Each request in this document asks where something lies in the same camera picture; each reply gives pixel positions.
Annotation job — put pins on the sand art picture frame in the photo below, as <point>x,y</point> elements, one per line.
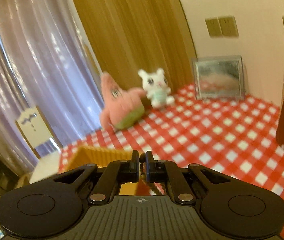
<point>219,77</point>

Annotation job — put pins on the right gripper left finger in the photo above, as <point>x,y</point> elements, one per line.
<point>114,175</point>

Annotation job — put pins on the purple lace curtain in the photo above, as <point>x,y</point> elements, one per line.
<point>44,63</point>

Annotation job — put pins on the wooden door panel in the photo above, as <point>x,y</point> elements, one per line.
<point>128,35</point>

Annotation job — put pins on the white bunny plush toy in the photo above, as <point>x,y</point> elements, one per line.
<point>156,87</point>

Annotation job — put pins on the left wall socket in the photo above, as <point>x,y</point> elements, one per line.
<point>213,27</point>

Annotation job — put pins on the red white checkered tablecloth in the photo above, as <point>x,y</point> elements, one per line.
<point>233,137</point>

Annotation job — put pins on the white wooden chair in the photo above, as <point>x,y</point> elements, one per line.
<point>41,139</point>

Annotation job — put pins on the wall socket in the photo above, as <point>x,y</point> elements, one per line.
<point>213,27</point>
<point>228,26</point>

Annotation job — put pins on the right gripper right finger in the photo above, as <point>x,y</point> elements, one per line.
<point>169,174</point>

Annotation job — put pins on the golden plastic tray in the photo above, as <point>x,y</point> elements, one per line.
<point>82,155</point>

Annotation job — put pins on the pink starfish plush toy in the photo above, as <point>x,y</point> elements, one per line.
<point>122,108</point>

